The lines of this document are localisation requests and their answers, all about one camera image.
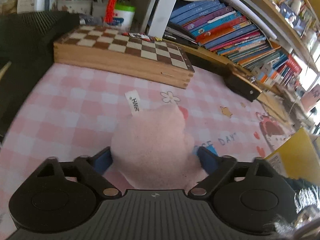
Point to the white green lid jar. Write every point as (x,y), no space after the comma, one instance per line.
(123,16)

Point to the pink plush pig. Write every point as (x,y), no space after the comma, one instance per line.
(152,149)

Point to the red hanging tassel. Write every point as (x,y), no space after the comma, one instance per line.
(109,11)

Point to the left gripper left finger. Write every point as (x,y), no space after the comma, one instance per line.
(91,171)

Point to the white bookshelf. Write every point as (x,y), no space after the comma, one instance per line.
(227,28)

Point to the black electronic keyboard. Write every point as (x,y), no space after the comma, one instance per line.
(26,55)

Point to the pink checkered tablecloth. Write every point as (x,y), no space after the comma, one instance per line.
(73,111)

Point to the yellow cardboard box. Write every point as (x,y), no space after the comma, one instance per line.
(297,158)

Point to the orange white box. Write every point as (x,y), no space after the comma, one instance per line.
(268,75)

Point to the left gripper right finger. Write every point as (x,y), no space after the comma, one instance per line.
(217,168)

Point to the wooden chess board box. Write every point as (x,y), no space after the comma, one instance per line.
(135,55)

